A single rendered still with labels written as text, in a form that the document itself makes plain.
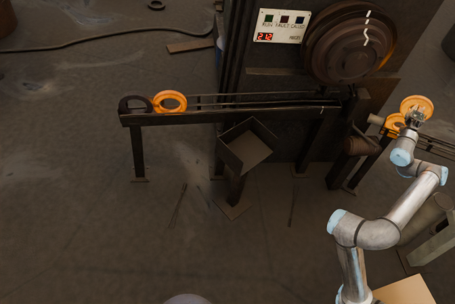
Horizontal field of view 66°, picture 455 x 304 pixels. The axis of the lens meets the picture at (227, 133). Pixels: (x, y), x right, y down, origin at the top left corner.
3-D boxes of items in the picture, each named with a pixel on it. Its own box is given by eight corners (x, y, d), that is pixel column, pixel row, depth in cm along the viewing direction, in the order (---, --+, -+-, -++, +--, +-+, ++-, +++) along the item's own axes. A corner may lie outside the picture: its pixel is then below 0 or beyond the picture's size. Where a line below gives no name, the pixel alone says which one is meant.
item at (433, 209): (386, 230, 241) (429, 191, 202) (402, 229, 243) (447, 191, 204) (393, 247, 233) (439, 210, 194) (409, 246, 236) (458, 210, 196)
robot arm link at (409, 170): (416, 182, 178) (414, 169, 170) (394, 175, 186) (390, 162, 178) (424, 168, 180) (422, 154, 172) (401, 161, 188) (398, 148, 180)
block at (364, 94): (338, 112, 229) (353, 85, 211) (350, 113, 230) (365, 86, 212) (344, 125, 222) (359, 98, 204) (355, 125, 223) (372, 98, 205)
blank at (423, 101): (407, 91, 186) (407, 94, 183) (439, 101, 181) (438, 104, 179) (396, 112, 197) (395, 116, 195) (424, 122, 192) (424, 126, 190)
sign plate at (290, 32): (252, 39, 183) (260, 7, 169) (300, 41, 187) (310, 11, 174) (253, 42, 181) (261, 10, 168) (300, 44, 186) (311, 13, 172)
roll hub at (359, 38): (317, 77, 183) (336, 31, 162) (365, 78, 188) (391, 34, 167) (319, 84, 179) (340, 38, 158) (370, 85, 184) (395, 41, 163)
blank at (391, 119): (388, 133, 217) (386, 137, 215) (383, 113, 210) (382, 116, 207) (416, 133, 207) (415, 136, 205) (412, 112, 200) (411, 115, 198)
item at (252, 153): (205, 204, 236) (217, 137, 181) (233, 183, 249) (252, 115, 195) (225, 226, 227) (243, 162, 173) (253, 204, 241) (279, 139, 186)
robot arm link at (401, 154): (390, 165, 177) (386, 154, 170) (397, 145, 181) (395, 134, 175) (410, 168, 170) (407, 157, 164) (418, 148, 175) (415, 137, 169)
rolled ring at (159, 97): (169, 121, 205) (169, 117, 207) (193, 107, 198) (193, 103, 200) (145, 105, 193) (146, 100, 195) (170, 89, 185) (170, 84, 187)
